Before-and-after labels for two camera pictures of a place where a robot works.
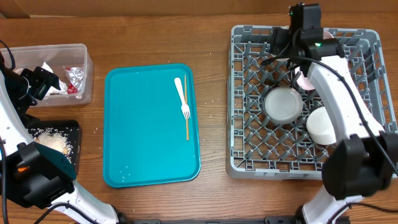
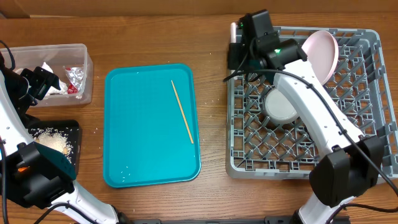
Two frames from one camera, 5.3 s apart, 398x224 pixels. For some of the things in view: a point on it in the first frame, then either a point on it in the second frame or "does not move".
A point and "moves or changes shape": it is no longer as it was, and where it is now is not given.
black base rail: (270, 219) does not move
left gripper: (41, 79) does not move
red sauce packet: (72, 89) does not move
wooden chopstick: (186, 114) moves or changes shape
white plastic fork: (185, 108) -> (233, 32)
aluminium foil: (76, 76) does not move
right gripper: (282, 38) -> (236, 50)
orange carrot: (22, 168) does not move
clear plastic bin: (71, 65) does not move
